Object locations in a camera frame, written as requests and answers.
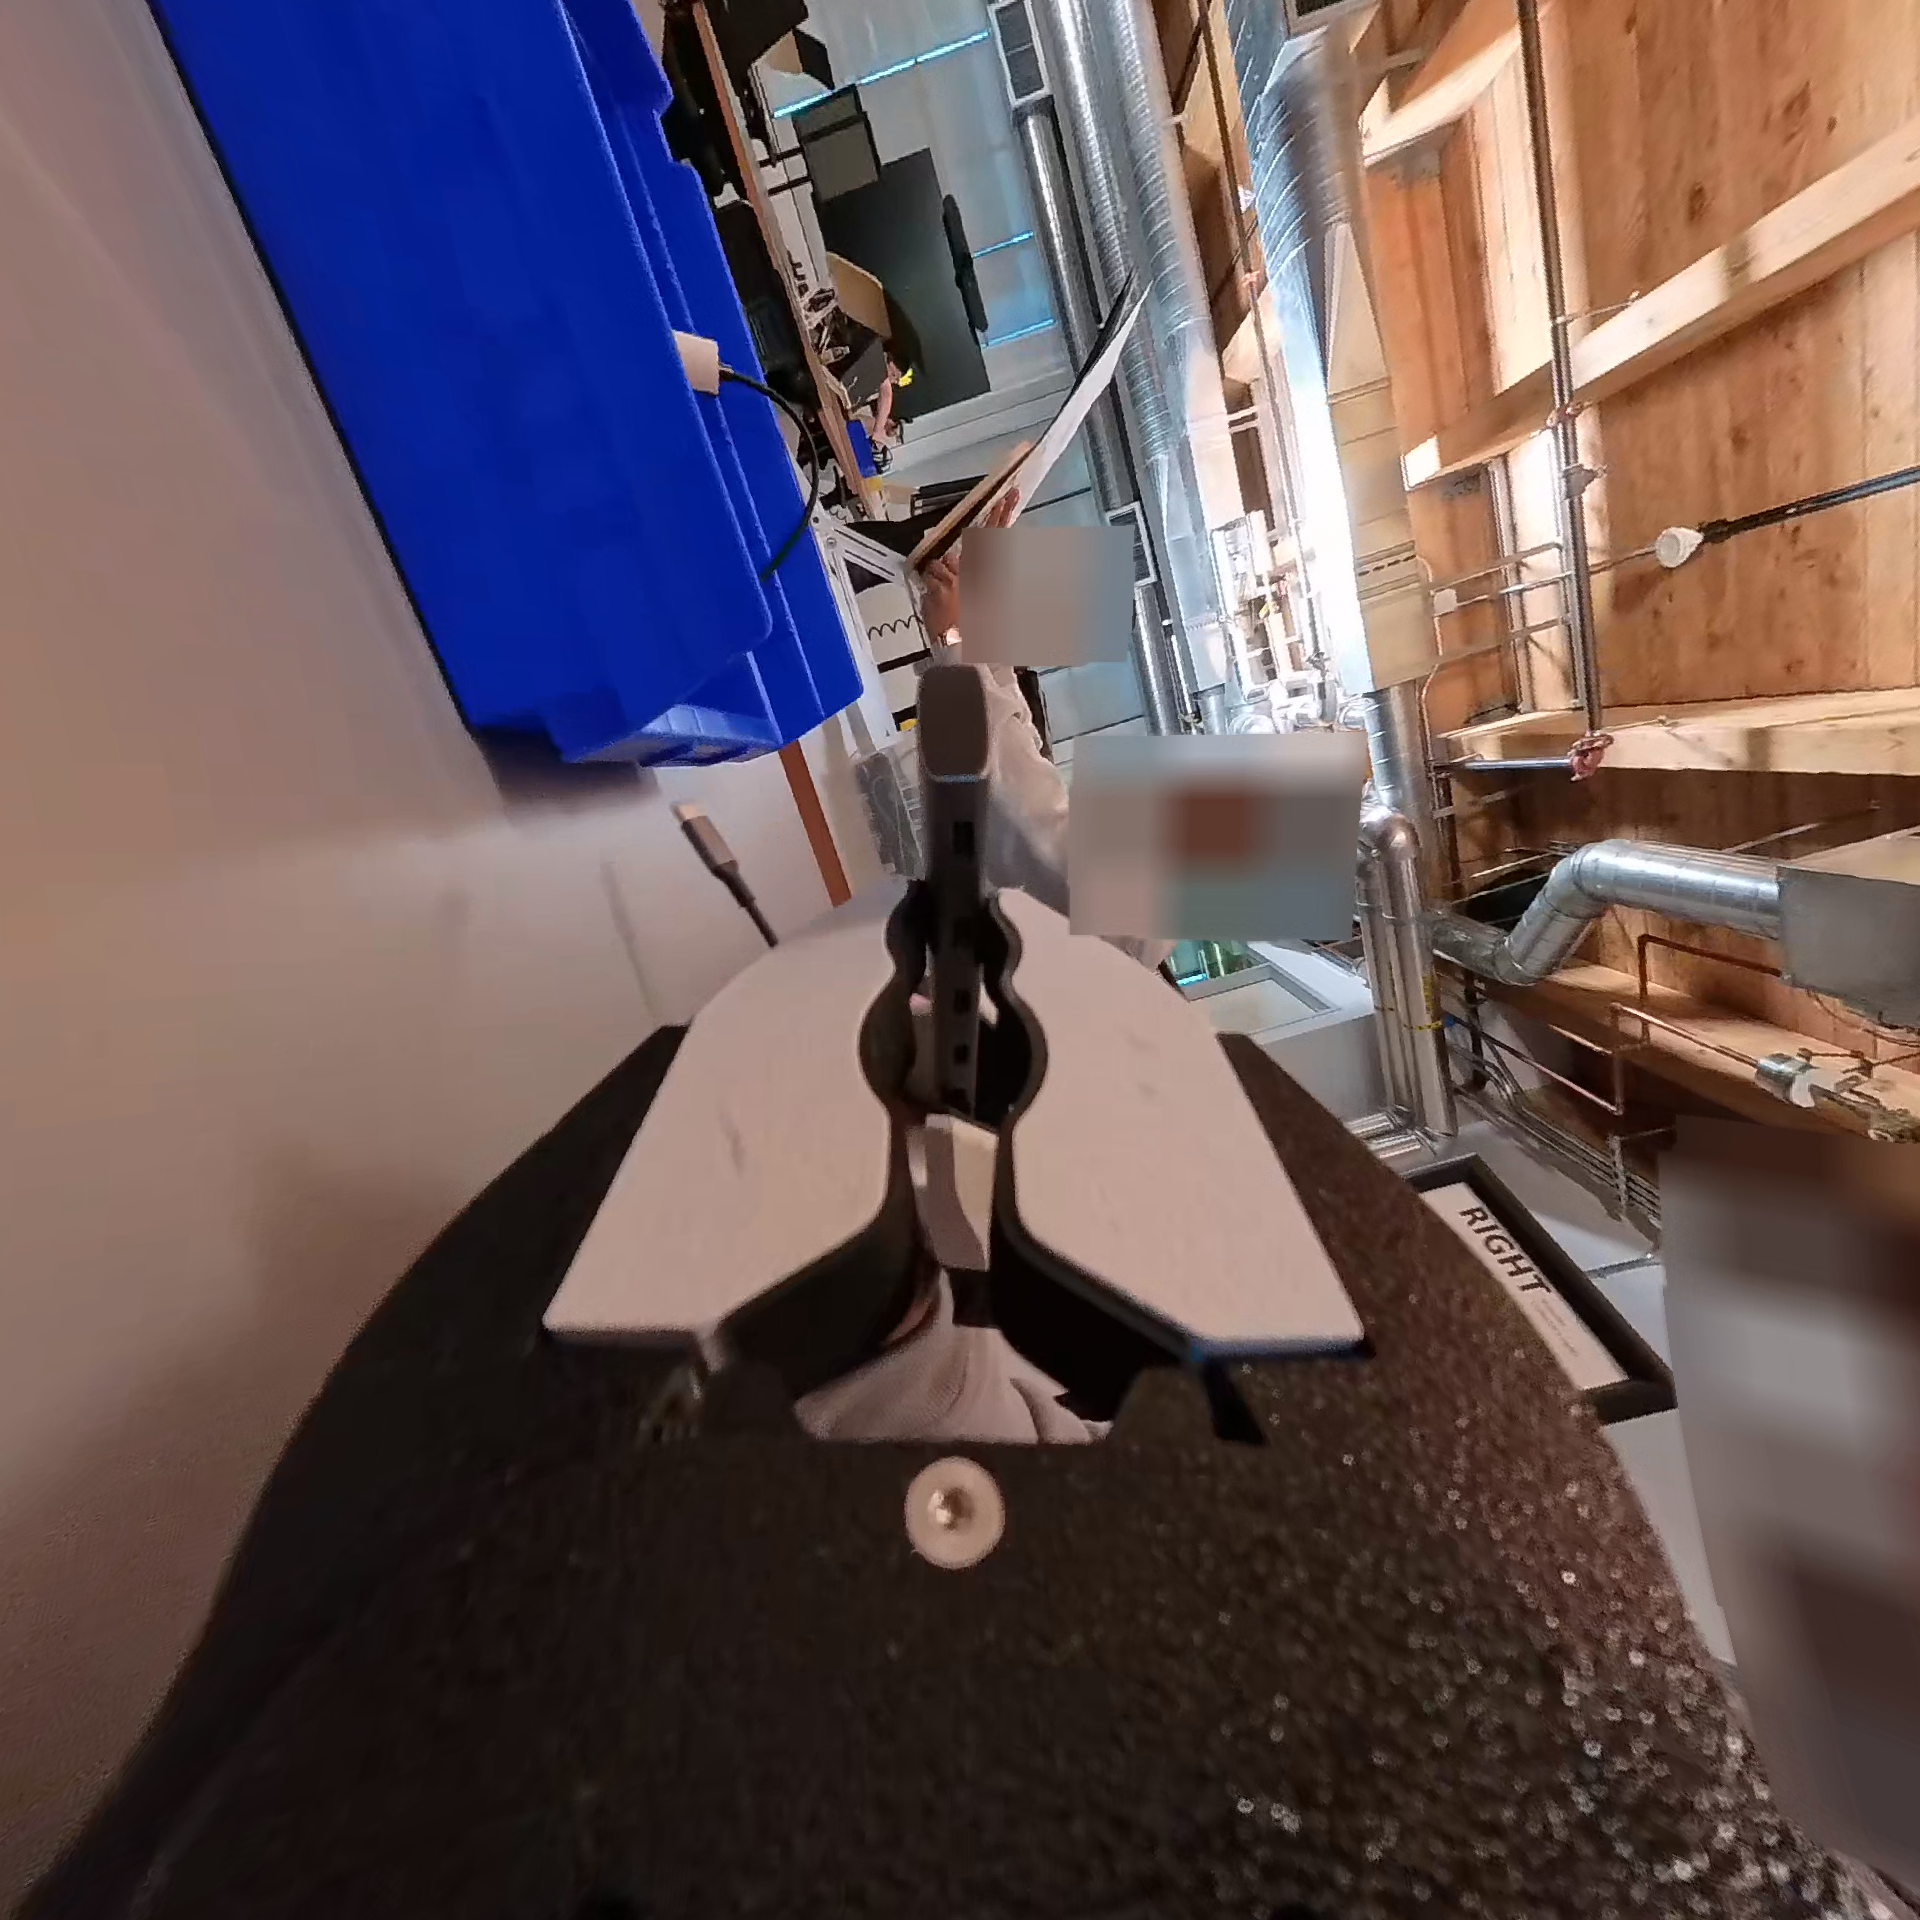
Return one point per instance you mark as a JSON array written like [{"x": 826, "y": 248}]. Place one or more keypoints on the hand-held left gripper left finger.
[{"x": 751, "y": 1142}]

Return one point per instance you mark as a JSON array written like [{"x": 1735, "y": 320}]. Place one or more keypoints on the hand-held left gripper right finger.
[{"x": 1172, "y": 1184}]

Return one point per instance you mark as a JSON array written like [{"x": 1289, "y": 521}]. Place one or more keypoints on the grey USB hub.
[{"x": 957, "y": 811}]

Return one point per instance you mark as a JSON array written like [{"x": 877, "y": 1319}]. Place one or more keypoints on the blue plastic bin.
[{"x": 525, "y": 376}]

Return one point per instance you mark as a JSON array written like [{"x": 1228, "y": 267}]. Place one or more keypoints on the silver pipe elbow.
[{"x": 1621, "y": 893}]

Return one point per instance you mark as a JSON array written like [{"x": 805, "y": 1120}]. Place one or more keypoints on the grey desk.
[{"x": 226, "y": 902}]

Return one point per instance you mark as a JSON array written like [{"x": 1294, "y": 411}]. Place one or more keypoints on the white cloth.
[{"x": 946, "y": 1395}]

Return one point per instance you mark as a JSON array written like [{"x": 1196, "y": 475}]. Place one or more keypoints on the wooden document board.
[{"x": 967, "y": 511}]

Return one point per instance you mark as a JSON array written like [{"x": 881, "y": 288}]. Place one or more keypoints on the white ceiling sensor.
[{"x": 1676, "y": 544}]

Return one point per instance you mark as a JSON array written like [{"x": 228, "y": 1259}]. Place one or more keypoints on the black panel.
[{"x": 901, "y": 270}]

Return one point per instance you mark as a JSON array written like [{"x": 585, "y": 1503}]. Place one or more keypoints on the grey metal duct box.
[{"x": 1852, "y": 931}]

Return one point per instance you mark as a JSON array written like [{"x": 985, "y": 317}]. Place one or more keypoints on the silver corrugated ventilation duct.
[{"x": 1141, "y": 301}]

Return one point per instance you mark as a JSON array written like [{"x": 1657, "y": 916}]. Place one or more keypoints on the silver smooth ventilation duct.
[{"x": 1319, "y": 301}]

